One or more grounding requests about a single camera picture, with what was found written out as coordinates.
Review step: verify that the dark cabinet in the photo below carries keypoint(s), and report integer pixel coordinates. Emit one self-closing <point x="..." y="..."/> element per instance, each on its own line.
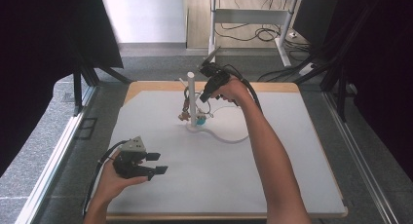
<point x="311" y="21"/>

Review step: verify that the white key stand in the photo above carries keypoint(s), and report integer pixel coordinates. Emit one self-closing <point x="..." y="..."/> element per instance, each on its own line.
<point x="192" y="97"/>

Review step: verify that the white power strip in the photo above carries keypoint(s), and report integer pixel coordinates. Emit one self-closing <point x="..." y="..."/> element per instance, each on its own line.
<point x="307" y="69"/>

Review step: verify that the aluminium rail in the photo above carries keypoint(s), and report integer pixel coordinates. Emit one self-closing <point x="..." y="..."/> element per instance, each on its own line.
<point x="360" y="159"/>
<point x="48" y="172"/>

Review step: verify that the black metal frame strut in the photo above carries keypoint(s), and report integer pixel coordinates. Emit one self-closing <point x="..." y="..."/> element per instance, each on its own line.
<point x="78" y="94"/>
<point x="341" y="87"/>

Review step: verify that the white table mat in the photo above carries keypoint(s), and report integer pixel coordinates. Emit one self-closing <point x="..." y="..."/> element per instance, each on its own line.
<point x="201" y="185"/>

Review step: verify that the person's right hand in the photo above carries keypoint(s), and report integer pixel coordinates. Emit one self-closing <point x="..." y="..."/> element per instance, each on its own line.
<point x="233" y="89"/>

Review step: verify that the white desk frame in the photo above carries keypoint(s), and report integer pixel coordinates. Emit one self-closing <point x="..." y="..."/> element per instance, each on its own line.
<point x="250" y="15"/>

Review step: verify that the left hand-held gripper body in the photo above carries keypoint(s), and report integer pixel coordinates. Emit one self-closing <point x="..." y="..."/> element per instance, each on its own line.
<point x="130" y="160"/>

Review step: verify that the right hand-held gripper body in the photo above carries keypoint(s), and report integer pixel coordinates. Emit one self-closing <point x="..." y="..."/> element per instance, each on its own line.
<point x="216" y="73"/>

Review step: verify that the person's left hand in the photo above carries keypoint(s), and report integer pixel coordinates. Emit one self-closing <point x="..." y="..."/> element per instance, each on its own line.
<point x="112" y="185"/>

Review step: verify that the dark curtain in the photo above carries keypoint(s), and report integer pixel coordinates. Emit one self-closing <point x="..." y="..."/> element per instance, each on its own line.
<point x="39" y="55"/>
<point x="380" y="71"/>

